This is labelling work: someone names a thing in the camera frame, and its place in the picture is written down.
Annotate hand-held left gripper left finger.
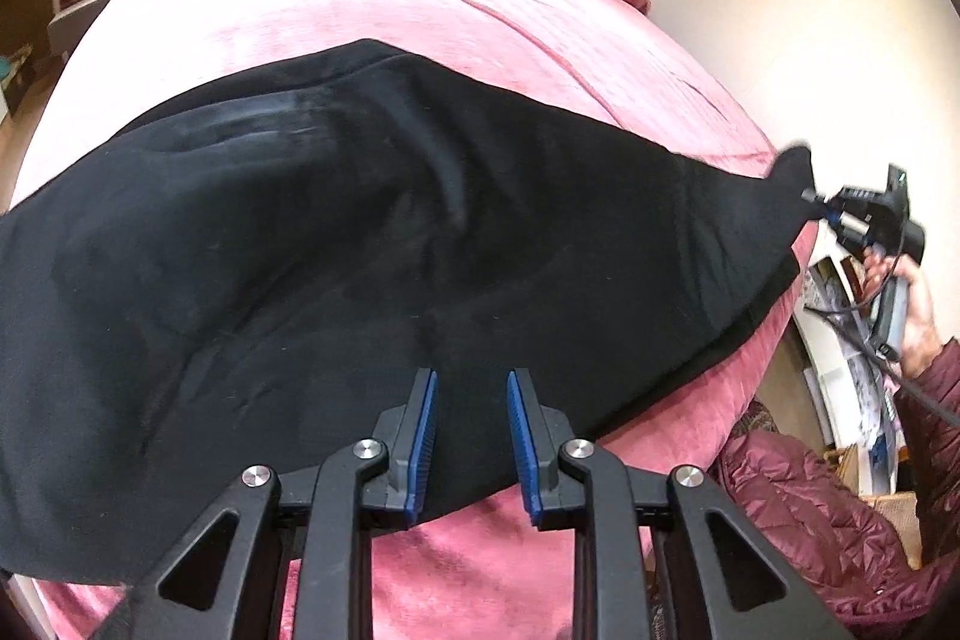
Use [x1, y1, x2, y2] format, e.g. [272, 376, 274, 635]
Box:
[94, 368, 440, 640]

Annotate maroon puffer jacket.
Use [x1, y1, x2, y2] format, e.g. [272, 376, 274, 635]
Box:
[716, 430, 960, 640]

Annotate person's right hand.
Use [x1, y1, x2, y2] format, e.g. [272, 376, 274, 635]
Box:
[861, 253, 943, 380]

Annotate pink bed blanket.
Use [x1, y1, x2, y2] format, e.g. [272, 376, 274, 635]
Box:
[6, 0, 820, 640]

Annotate black pants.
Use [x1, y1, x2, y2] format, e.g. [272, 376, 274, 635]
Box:
[0, 38, 820, 587]

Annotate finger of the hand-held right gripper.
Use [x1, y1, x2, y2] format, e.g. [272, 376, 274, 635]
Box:
[798, 185, 845, 226]

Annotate black cable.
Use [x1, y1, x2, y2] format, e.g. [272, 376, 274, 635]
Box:
[805, 304, 960, 425]

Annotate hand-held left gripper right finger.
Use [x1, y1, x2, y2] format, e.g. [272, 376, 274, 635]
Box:
[506, 368, 856, 640]

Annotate person's right forearm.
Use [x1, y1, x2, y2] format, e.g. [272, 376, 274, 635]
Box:
[891, 338, 960, 567]

